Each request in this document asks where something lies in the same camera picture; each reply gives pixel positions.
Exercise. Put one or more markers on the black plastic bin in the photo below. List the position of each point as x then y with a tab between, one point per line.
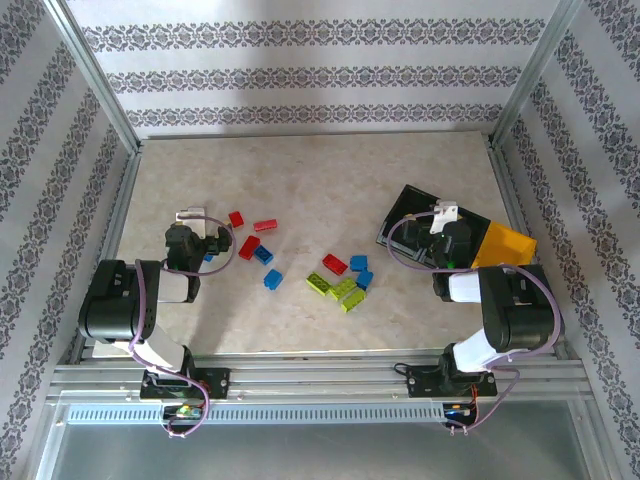
400	205
472	222

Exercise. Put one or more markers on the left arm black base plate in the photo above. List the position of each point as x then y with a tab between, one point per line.
220	382

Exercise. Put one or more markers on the aluminium frame post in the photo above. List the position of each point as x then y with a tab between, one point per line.
536	75
94	75

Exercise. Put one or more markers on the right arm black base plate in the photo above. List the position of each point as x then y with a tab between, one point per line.
417	382

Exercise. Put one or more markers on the red lego brick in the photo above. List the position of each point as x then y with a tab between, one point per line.
249	246
265	225
335	264
236	219

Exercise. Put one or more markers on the metal lower panel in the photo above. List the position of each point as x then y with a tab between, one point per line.
320	450

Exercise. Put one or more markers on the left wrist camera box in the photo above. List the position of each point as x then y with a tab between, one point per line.
192	220

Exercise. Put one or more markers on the yellow plastic bin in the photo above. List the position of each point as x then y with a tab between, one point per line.
505	245

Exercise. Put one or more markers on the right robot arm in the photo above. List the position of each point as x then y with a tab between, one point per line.
520	310

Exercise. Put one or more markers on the aluminium mounting rail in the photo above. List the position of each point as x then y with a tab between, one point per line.
310	380

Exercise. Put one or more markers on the aluminium side rail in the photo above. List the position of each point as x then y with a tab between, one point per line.
515	200
120	200

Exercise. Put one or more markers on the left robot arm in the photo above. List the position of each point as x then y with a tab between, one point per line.
115	300

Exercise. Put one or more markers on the small circuit board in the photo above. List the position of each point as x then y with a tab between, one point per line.
182	411
457	410

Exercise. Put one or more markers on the aluminium back rail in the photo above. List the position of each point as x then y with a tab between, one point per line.
315	134

